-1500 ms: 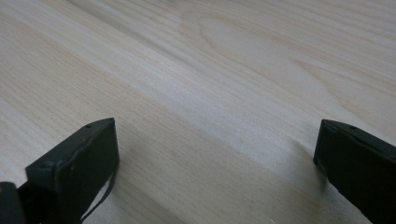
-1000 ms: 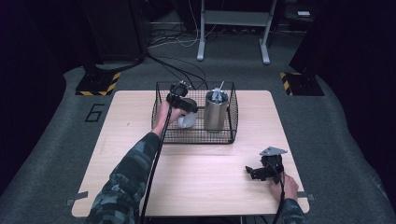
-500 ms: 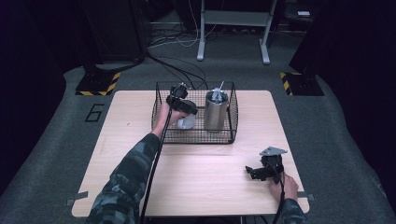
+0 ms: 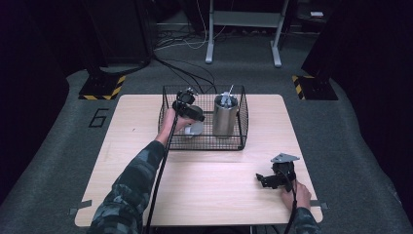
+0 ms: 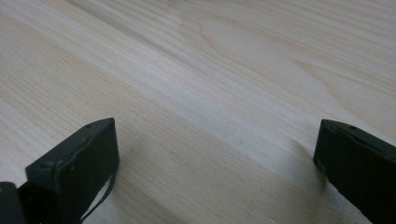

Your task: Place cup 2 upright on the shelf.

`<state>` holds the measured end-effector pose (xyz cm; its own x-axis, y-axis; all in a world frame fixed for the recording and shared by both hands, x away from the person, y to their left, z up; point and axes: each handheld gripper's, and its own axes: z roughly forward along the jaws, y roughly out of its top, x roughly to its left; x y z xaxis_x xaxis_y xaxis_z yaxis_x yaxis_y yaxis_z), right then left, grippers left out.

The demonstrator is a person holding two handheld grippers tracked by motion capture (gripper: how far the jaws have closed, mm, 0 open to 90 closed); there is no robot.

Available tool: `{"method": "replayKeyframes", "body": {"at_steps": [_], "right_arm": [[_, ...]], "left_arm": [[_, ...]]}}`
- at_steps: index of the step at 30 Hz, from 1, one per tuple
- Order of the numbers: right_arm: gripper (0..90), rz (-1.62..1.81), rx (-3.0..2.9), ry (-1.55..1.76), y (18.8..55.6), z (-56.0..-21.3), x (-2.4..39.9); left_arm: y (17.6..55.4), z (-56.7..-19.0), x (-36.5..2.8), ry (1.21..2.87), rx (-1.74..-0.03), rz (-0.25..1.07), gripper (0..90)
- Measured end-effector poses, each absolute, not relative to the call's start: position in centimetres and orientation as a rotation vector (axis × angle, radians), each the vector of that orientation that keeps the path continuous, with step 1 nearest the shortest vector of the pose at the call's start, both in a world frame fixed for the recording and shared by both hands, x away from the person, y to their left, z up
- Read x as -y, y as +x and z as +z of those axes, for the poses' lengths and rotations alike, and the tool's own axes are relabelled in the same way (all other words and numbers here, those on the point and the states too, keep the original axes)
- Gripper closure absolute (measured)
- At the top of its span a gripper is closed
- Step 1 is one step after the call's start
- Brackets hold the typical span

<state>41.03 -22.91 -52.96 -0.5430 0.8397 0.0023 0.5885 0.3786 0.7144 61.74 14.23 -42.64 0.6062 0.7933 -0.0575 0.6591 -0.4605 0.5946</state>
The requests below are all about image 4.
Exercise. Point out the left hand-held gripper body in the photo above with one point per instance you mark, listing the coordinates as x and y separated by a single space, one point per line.
185 97

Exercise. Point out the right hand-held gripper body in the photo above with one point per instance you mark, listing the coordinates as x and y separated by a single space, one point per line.
284 170

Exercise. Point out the tall steel cylindrical cup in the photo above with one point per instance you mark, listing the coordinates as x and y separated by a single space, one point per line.
224 120

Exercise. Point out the person's left hand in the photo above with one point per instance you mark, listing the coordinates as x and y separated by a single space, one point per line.
172 125

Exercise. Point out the person's right hand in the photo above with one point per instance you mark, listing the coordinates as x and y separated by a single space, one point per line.
300 196

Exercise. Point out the grey utensil with dark stick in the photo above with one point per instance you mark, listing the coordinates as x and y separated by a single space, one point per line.
226 97

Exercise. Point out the grey tape strip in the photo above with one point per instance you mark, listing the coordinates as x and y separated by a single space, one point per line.
82 205
319 204

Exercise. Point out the black base with hazard stripes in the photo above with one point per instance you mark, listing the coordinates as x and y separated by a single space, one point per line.
102 87
316 88

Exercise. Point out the black equipment cabinet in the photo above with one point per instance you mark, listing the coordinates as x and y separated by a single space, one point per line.
120 32

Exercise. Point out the small white box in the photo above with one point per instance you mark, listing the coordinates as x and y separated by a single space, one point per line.
316 14

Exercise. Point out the white metal stand frame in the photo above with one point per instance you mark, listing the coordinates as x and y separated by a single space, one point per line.
246 19

